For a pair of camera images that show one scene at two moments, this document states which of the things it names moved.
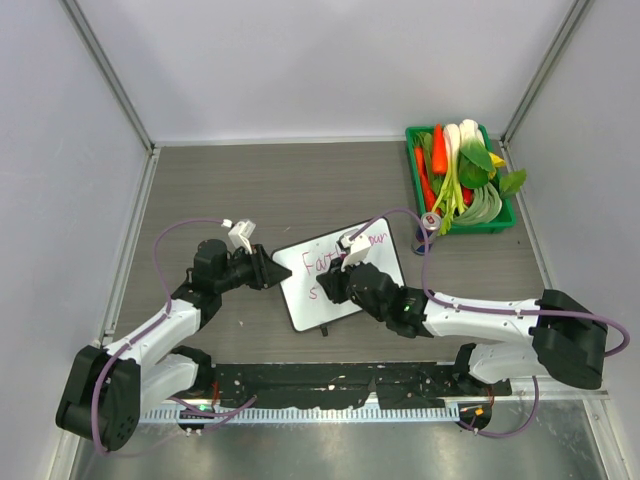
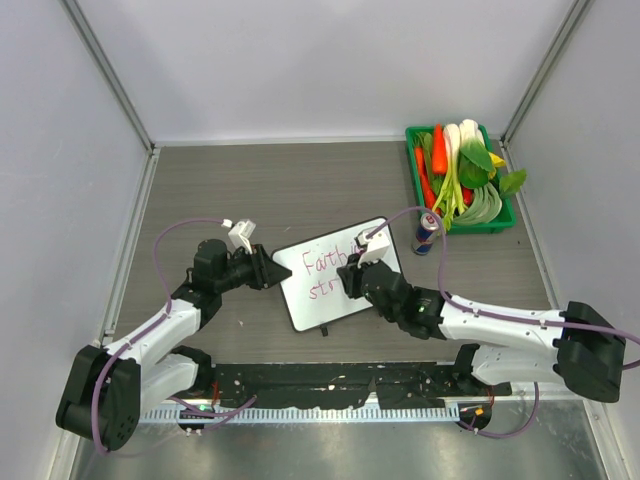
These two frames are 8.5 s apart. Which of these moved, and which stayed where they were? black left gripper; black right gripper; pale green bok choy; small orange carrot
Moved: black right gripper
Stayed: small orange carrot; pale green bok choy; black left gripper
